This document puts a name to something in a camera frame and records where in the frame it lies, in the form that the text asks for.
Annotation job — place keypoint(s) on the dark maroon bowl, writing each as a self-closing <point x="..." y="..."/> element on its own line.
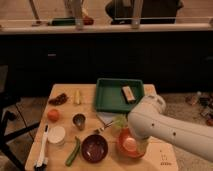
<point x="94" y="148"/>

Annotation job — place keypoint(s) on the small metal cup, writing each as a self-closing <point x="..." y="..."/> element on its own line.
<point x="79" y="121"/>

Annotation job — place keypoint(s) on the blue grey cloth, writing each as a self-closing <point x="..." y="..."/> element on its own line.
<point x="106" y="117"/>

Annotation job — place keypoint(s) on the green plastic tray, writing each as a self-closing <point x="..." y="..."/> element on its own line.
<point x="110" y="98"/>

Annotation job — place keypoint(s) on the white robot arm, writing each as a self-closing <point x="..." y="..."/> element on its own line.
<point x="147" y="119"/>

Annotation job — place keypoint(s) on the metal fork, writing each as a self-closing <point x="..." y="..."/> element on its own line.
<point x="101" y="129"/>

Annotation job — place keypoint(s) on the black chair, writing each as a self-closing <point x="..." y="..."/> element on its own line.
<point x="6" y="100"/>

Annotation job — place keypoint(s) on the orange bowl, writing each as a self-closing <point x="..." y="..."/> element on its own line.
<point x="127" y="145"/>

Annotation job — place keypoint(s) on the green box on shelf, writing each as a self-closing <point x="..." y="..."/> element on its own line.
<point x="62" y="22"/>

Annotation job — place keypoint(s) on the red object on shelf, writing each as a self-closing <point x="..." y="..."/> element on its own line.
<point x="88" y="20"/>

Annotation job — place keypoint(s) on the green lettuce leaf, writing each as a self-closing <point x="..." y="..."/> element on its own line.
<point x="119" y="122"/>

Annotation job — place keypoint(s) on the white paper cup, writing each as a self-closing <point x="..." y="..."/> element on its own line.
<point x="56" y="135"/>

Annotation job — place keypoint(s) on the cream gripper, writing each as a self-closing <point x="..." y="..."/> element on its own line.
<point x="142" y="146"/>

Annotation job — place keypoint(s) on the orange tomato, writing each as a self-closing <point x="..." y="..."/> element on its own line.
<point x="53" y="115"/>

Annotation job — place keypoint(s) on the white dish brush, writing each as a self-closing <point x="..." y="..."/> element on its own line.
<point x="41" y="159"/>

